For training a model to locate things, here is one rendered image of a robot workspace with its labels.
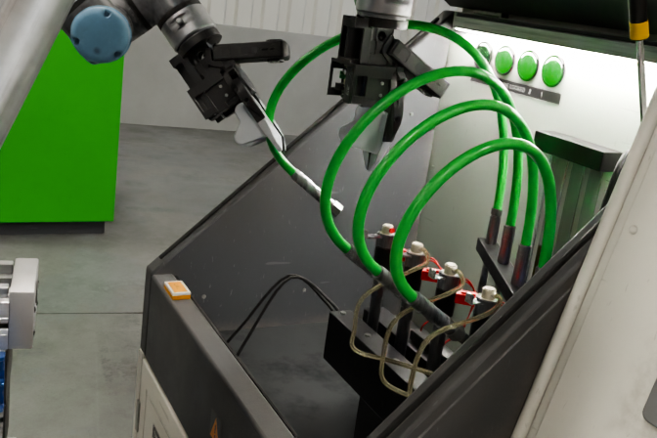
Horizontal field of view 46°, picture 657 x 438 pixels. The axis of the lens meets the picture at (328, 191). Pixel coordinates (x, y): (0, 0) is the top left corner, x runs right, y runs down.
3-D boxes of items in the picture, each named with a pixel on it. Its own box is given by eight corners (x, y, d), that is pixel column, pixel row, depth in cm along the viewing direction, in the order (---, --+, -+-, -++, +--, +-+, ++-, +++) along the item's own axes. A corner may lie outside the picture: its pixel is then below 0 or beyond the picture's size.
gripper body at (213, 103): (221, 127, 123) (179, 65, 123) (265, 96, 122) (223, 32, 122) (207, 123, 115) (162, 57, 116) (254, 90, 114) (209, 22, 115)
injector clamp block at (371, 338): (317, 397, 124) (328, 309, 121) (371, 389, 129) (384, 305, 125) (437, 538, 96) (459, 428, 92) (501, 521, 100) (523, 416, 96)
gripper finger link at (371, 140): (340, 169, 108) (349, 104, 106) (376, 170, 111) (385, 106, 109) (350, 176, 106) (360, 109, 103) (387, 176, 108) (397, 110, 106)
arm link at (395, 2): (396, -15, 108) (428, -11, 101) (391, 19, 109) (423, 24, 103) (349, -22, 105) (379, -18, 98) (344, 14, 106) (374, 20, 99)
